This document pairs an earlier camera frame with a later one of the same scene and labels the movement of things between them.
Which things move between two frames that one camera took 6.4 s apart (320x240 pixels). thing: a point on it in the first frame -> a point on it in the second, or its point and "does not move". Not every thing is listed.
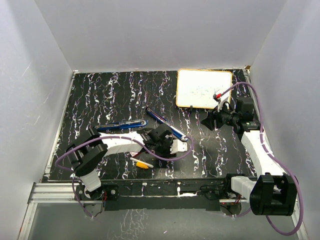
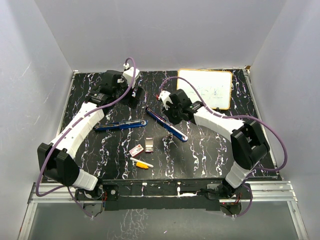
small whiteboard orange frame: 195,88 does not move
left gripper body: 163,148 -> 124,87
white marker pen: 142,162 does not move
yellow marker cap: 142,165 does not move
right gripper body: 225,117 -> 173,113
